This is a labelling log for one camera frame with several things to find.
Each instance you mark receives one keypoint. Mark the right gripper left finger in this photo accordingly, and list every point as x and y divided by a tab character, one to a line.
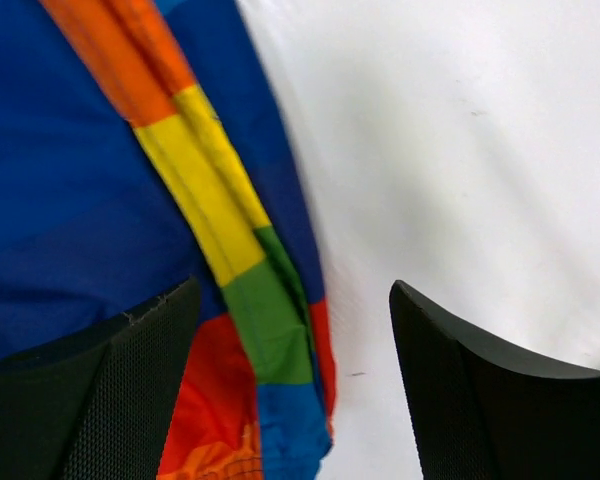
98	404

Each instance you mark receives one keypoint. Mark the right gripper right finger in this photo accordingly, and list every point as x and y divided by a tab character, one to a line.
482	407

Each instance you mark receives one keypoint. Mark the rainbow striped shorts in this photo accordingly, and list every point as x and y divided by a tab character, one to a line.
140	146

